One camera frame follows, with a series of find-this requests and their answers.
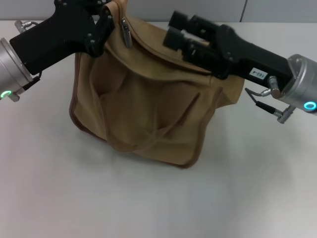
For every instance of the silver metal zipper pull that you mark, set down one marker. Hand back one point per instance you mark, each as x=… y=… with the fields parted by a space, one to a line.
x=126 y=32

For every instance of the khaki canvas food bag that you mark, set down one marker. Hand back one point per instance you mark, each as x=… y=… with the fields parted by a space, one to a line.
x=148 y=111

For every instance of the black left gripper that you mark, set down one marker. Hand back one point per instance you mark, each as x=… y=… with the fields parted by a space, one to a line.
x=59 y=34

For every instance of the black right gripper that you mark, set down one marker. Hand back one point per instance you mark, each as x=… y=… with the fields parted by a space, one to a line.
x=240 y=59

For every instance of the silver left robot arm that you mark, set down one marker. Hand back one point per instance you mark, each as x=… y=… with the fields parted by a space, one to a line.
x=10 y=67

